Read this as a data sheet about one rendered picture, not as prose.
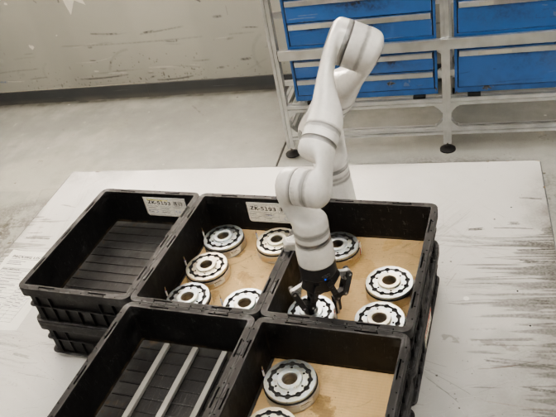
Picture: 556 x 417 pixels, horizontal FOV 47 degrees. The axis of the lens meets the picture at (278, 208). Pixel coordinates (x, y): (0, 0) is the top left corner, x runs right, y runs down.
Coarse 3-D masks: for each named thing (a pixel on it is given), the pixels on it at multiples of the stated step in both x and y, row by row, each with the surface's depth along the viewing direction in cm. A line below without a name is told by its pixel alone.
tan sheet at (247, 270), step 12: (252, 240) 164; (204, 252) 163; (252, 252) 159; (240, 264) 157; (252, 264) 156; (264, 264) 155; (240, 276) 153; (252, 276) 152; (264, 276) 151; (216, 288) 151; (228, 288) 150; (240, 288) 150; (216, 300) 147
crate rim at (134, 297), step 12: (192, 216) 160; (180, 228) 156; (156, 264) 146; (276, 264) 139; (144, 276) 143; (264, 288) 133; (132, 300) 137; (144, 300) 136; (156, 300) 136; (168, 300) 135; (264, 300) 130; (228, 312) 129; (240, 312) 129; (252, 312) 128
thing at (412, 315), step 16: (432, 208) 145; (432, 224) 140; (432, 240) 138; (288, 256) 140; (272, 288) 133; (416, 288) 126; (416, 304) 122; (304, 320) 124; (320, 320) 123; (336, 320) 122; (416, 320) 122
